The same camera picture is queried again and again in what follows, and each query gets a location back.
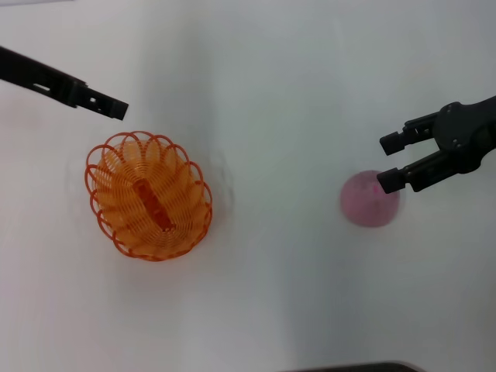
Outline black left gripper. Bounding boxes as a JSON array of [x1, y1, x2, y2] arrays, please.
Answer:
[[0, 45, 129, 122]]

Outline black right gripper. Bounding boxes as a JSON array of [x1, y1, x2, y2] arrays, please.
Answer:
[[376, 95, 496, 194]]

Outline pink fuzzy peach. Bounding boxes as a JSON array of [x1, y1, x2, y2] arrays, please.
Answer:
[[339, 169, 401, 228]]

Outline orange plastic wire basket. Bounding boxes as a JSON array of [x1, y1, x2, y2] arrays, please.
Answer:
[[83, 130, 213, 261]]

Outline dark robot torso edge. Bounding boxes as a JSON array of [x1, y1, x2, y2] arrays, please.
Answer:
[[277, 360, 425, 372]]

